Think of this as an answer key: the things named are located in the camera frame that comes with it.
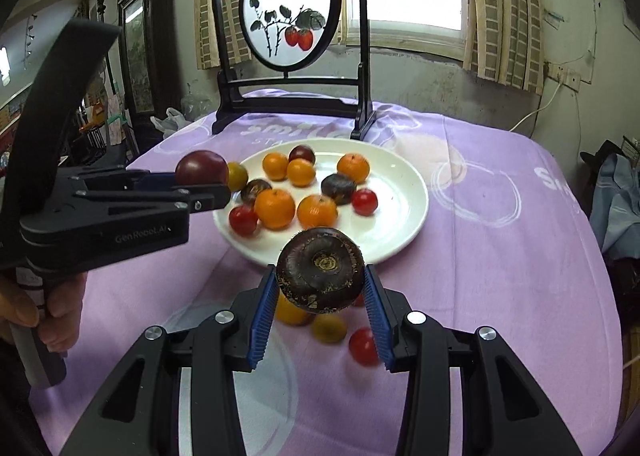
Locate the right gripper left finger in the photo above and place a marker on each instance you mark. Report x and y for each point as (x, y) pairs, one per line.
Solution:
(136, 410)

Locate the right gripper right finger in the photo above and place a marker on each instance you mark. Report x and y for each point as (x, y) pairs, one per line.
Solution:
(504, 410)

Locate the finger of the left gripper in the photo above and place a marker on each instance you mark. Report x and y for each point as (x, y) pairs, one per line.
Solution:
(118, 177)
(119, 202)

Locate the large dark purple plum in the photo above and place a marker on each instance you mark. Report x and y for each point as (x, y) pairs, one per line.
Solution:
(202, 167)

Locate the yellow-green round fruit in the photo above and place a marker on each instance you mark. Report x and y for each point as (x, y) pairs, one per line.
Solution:
(237, 176)

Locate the red cherry tomato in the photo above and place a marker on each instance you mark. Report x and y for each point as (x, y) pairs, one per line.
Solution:
(362, 347)
(364, 202)
(243, 220)

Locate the small brown wrinkled fruit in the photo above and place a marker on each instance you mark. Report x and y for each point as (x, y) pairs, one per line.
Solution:
(252, 189)

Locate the yellow-orange fruit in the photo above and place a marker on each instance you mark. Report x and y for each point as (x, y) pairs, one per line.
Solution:
(288, 314)

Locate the small orange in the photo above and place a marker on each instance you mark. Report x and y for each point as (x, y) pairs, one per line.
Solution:
(275, 166)

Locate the large orange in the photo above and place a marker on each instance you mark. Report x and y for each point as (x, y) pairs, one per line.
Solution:
(275, 208)

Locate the small yellow fruit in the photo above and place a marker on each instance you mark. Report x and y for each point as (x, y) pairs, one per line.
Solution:
(328, 328)

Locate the mandarin orange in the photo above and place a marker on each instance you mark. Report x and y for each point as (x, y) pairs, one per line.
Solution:
(300, 172)

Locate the large brown wrinkled fruit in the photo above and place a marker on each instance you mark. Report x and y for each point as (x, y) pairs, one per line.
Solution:
(320, 270)

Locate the red cherry tomato top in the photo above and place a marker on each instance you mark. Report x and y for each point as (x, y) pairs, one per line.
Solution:
(364, 202)

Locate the person's left hand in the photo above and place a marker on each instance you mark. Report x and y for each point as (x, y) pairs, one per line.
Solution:
(59, 330)

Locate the white plastic bag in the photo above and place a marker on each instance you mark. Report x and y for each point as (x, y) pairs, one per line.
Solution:
(171, 123)

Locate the dark wooden cabinet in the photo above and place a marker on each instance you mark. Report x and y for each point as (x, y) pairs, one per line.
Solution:
(149, 62)

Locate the left beige curtain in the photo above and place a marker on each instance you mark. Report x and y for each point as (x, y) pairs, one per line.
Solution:
(206, 14)

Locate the beige curtain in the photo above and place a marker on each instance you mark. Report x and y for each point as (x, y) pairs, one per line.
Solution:
(503, 43)
(206, 14)

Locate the small purple plum in plate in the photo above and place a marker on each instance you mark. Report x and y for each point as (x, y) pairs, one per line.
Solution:
(302, 151)

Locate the orange in plate front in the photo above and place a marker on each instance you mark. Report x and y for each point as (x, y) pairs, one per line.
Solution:
(317, 211)

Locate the brown wrinkled fruit in plate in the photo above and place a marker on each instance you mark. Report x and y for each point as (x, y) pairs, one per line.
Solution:
(338, 187)

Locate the blue clothes pile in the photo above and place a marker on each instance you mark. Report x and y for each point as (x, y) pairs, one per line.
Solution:
(614, 217)

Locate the small orange plate back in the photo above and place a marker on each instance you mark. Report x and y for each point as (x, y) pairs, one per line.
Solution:
(354, 166)

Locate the black framed painted screen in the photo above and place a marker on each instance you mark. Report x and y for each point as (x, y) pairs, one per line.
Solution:
(287, 36)

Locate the white oval plate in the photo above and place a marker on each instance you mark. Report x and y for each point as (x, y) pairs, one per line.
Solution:
(402, 205)

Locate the right beige curtain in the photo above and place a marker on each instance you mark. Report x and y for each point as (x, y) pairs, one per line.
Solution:
(503, 43)

